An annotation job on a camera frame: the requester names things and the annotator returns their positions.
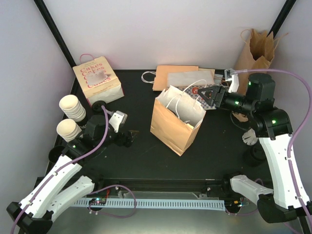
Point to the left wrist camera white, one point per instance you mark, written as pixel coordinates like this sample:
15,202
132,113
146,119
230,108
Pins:
117,119

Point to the upper stack of paper cups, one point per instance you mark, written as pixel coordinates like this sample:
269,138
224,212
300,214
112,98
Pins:
72,108

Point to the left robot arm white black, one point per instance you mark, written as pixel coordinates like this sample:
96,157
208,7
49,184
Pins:
36,213

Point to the flat kraft bag brown handles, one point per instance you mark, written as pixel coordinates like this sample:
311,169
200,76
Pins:
218,79

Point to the blue checkered paper bag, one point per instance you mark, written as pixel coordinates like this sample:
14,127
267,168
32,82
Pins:
192,91

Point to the black lid stack right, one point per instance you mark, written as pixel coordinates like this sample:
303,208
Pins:
254,156

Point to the stack of paper cups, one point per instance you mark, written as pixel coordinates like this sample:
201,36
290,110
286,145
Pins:
72,108
68,129

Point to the tall brown paper bag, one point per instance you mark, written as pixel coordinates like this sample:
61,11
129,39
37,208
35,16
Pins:
258,51

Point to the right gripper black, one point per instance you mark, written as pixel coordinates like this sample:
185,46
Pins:
218,89

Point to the white wrapped straws in cup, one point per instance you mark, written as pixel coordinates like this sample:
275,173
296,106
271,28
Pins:
249,137

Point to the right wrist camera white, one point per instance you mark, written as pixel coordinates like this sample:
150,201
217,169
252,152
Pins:
232,77

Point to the flat orange paper bag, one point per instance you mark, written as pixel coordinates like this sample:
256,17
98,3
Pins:
161,73

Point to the black cup lid stack left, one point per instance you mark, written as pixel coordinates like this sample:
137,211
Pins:
55,153

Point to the orange paper bag white handles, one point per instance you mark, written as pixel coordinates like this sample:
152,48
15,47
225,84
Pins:
176,119

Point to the Cakes printed paper bag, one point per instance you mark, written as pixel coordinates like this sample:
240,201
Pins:
98,81

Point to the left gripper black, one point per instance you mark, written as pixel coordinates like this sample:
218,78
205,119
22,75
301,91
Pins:
128,140

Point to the black coffee cup lid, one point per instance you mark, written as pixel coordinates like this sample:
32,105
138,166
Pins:
97,107

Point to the white slotted cable duct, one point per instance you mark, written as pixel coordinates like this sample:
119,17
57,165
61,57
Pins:
216,205

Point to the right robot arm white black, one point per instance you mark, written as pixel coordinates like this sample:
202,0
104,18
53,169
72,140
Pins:
287,200

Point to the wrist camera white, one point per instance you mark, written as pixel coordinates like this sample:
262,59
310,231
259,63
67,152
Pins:
117,119
232,77

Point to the lower stack of paper cups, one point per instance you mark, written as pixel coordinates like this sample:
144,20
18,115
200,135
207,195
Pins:
68,129

